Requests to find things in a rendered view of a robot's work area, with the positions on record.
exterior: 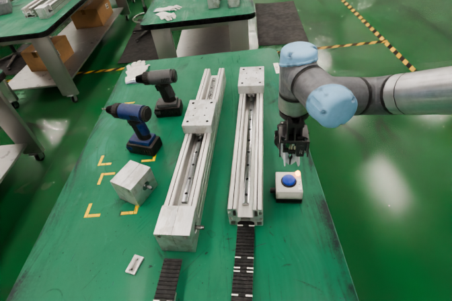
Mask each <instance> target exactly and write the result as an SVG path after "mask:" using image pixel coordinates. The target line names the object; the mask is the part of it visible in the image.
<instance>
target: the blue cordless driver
mask: <svg viewBox="0 0 452 301"><path fill-rule="evenodd" d="M102 110H105V111H106V113H108V114H110V115H112V117H114V118H120V119H121V120H127V122H128V123H129V125H130V126H132V128H133V130H134V131H135V133H134V134H133V135H132V136H131V138H130V139H129V141H128V142H127V144H126V148H127V149H128V150H129V152H130V153H136V154H140V155H148V156H152V157H154V156H155V155H156V154H157V152H158V150H159V149H160V148H161V146H162V142H161V139H160V137H159V136H156V135H155V134H154V133H150V130H149V129H148V127H147V125H146V123H145V122H148V121H149V120H150V119H151V114H152V112H151V108H150V107H149V106H145V105H137V104H130V103H114V104H113V105H108V106H107V107H106V108H102Z"/></svg>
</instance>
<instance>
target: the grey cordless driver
mask: <svg viewBox="0 0 452 301"><path fill-rule="evenodd" d="M134 80H136V82H137V83H143V84H145V85H155V88H156V90H157V91H159V92H160V94H161V97H162V98H159V99H158V101H157V103H156V105H155V109H154V113H155V115H156V116H157V118H163V117H172V116H181V115H182V110H183V104H182V100H181V99H178V97H175V95H176V94H175V92H174V90H173V88H172V85H171V84H170V83H176V81H177V80H178V76H177V72H176V70H175V69H172V70H171V69H163V70H155V71H145V72H143V74H140V75H137V76H136V77H135V79H130V81H134Z"/></svg>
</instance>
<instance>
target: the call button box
mask: <svg viewBox="0 0 452 301"><path fill-rule="evenodd" d="M284 175H293V176H294V177H295V184H294V185H291V186H288V185H285V184H284V183H283V176H284ZM270 193H271V194H276V203H293V204H301V203H302V197H303V187H302V181H301V173H300V176H296V175H295V172H276V173H275V187H271V188H270Z"/></svg>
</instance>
